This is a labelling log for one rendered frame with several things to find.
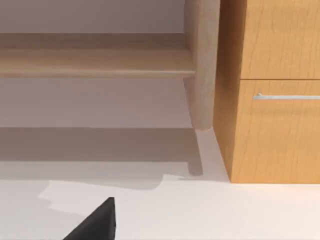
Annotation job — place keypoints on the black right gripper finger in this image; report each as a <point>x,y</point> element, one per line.
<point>100,222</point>

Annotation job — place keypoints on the pale wooden open shelf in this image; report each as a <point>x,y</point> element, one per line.
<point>105,62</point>

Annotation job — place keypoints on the orange wooden cupboard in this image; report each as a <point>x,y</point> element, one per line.
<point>226,112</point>

